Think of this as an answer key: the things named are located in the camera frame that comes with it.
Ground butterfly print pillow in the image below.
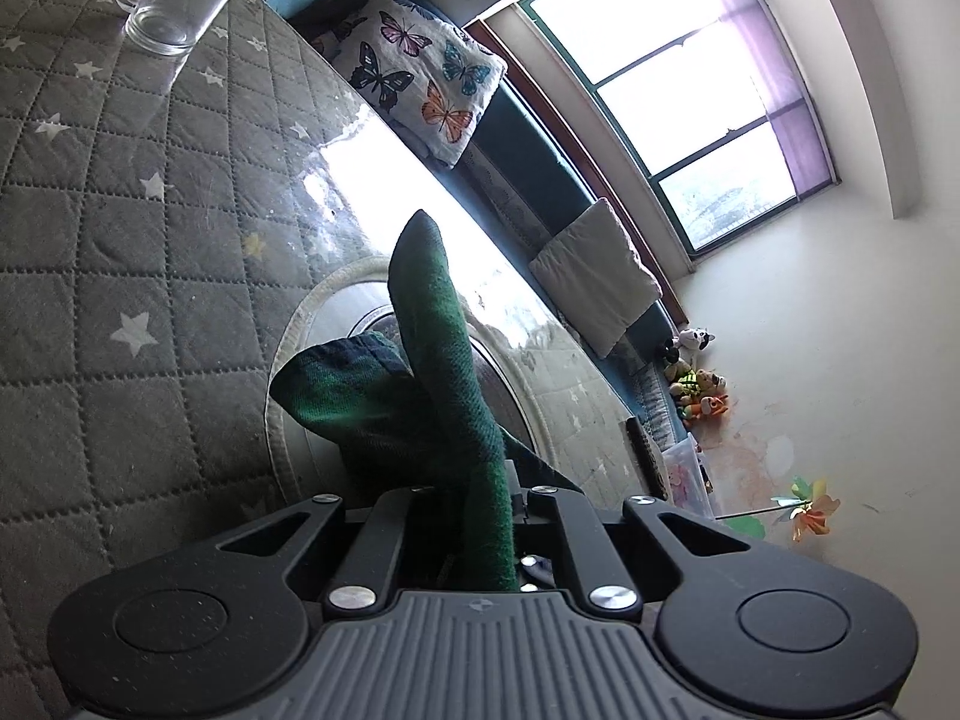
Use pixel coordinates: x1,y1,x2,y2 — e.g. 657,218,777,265
313,0,506,169

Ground brown bear plush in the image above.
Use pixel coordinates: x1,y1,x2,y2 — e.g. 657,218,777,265
665,359,727,400

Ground clear plastic storage box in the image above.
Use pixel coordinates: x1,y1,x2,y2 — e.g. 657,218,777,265
625,418,716,518

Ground black and white cow plush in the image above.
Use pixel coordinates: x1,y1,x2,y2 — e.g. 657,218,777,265
674,327,716,353

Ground orange tiger plush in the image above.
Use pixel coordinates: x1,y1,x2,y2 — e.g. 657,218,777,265
679,395,729,426

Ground grey quilted star table cover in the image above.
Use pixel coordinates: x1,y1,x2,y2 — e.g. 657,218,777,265
2,0,643,718

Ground window with green frame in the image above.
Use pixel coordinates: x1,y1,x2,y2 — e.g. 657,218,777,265
488,0,836,259

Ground round built-in induction cooker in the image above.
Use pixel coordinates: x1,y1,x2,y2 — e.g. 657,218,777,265
270,252,544,507

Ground blue corner sofa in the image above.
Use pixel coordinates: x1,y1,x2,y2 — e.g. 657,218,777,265
267,0,686,447

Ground colourful paper pinwheel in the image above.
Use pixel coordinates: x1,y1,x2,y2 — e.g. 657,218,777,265
716,476,841,543

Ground white plain cushion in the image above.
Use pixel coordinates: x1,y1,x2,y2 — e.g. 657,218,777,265
529,199,662,359

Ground green plaid flannel garment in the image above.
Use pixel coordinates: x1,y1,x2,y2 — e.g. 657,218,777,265
270,211,568,592

